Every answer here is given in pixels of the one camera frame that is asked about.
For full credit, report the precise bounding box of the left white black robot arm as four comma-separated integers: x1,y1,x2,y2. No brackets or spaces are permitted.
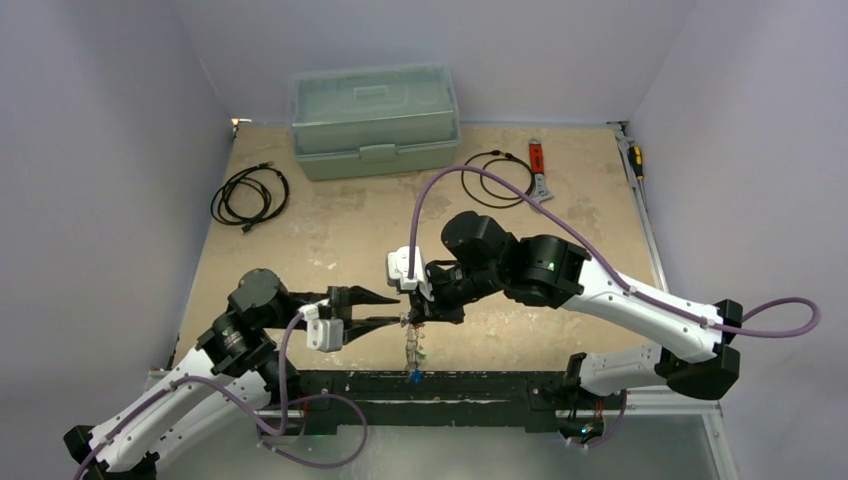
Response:
63,268,396,479

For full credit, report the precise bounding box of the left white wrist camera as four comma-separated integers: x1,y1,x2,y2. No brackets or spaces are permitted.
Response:
298,300,344,353

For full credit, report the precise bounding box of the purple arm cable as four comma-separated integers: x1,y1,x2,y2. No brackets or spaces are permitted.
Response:
71,311,313,480
407,165,823,340

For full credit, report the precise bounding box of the red handled adjustable wrench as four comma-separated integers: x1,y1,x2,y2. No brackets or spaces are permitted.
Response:
528,137,553,204

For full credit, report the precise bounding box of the green plastic toolbox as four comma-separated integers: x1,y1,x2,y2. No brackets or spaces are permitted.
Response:
289,63,461,181

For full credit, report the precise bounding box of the coiled black cable left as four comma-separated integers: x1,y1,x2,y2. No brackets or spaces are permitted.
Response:
210,164,291,234

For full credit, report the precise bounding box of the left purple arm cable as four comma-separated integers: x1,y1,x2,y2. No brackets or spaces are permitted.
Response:
71,311,313,480

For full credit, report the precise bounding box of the yellow black screwdriver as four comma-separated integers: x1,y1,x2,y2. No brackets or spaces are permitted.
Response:
627,145,644,182

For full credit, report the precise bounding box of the metal keyring with keys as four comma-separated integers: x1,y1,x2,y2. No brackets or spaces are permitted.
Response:
401,318,426,385

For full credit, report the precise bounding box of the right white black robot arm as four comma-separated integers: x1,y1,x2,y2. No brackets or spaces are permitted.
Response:
386,211,742,407

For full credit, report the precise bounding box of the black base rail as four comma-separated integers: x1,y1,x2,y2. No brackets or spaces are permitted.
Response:
288,370,604,437

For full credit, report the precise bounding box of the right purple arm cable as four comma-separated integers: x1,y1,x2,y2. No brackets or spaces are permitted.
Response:
407,165,823,340

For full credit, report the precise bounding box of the coiled thin black cable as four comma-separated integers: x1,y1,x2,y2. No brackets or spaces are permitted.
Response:
460,150,537,210

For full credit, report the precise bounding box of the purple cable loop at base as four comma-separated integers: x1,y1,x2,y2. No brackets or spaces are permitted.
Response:
255,390,370,470

